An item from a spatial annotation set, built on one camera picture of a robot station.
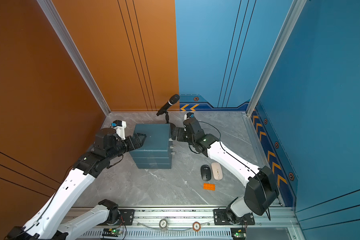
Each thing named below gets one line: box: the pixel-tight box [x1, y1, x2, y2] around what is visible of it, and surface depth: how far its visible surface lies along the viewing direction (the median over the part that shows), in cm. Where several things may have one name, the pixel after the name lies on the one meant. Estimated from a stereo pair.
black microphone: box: [156, 94, 180, 116], surface depth 88 cm
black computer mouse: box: [200, 164, 212, 181], surface depth 88 cm
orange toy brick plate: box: [203, 183, 216, 191], surface depth 84 cm
